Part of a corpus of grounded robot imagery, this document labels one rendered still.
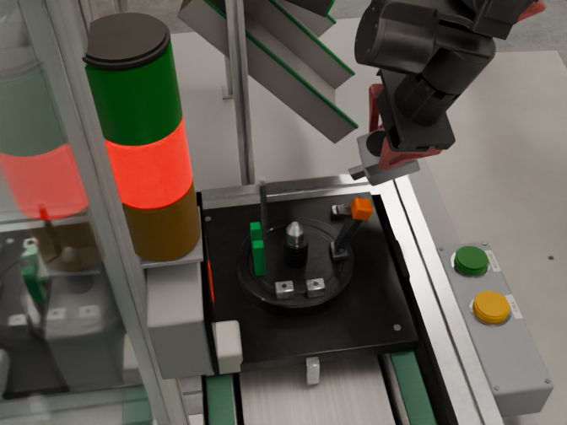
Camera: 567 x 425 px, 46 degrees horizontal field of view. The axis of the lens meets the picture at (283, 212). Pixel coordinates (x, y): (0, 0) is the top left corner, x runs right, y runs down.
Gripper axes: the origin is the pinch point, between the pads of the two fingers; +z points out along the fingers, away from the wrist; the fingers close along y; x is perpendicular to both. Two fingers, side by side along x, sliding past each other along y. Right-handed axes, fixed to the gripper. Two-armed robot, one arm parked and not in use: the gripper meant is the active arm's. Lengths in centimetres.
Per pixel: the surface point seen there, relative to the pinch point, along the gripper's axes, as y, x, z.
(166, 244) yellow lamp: 20.1, -31.7, -20.6
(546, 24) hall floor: -138, 181, 118
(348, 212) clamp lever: 8.4, -6.5, 0.1
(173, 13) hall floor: -183, 29, 177
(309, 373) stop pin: 23.8, -11.7, 8.4
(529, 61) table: -33, 53, 21
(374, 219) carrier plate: 5.1, 2.0, 9.2
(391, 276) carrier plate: 14.0, 0.5, 6.4
